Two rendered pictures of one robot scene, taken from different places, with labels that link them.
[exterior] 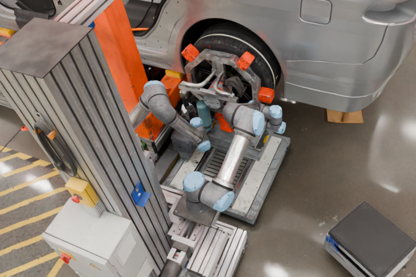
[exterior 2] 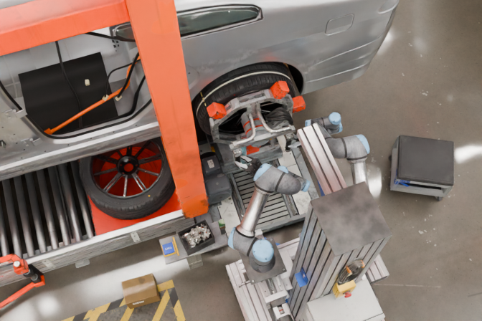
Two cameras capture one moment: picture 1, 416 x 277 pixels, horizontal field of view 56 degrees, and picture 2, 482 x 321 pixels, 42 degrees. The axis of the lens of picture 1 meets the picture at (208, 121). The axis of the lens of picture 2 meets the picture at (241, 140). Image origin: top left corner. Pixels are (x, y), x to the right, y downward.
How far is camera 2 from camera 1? 236 cm
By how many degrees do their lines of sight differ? 32
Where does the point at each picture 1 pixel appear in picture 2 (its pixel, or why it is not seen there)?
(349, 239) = (415, 172)
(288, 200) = not seen: hidden behind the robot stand
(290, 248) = not seen: hidden behind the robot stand
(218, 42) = (244, 87)
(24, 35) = (328, 218)
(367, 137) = not seen: hidden behind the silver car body
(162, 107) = (293, 183)
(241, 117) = (353, 148)
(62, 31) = (350, 197)
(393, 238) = (438, 149)
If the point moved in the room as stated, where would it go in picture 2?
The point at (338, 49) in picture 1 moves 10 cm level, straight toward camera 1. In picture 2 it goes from (356, 40) to (365, 51)
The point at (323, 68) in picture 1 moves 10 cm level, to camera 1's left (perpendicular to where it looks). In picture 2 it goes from (342, 58) to (333, 69)
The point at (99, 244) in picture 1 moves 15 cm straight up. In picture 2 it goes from (366, 309) to (372, 304)
